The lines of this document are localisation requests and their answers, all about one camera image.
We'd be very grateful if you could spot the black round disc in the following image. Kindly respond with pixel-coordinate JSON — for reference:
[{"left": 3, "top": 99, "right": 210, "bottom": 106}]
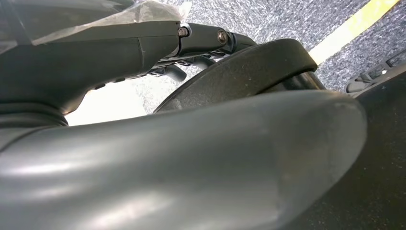
[{"left": 153, "top": 38, "right": 326, "bottom": 114}]

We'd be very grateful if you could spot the clear plastic film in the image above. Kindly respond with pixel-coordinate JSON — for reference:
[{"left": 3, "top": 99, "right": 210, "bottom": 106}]
[{"left": 0, "top": 0, "right": 193, "bottom": 55}]

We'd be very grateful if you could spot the black speckled panel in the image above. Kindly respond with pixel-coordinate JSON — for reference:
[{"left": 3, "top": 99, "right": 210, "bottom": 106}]
[{"left": 281, "top": 70, "right": 406, "bottom": 230}]

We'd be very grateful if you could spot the yellow floor tape strip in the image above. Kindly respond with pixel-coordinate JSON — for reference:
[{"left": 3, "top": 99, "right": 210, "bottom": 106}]
[{"left": 309, "top": 0, "right": 401, "bottom": 66}]

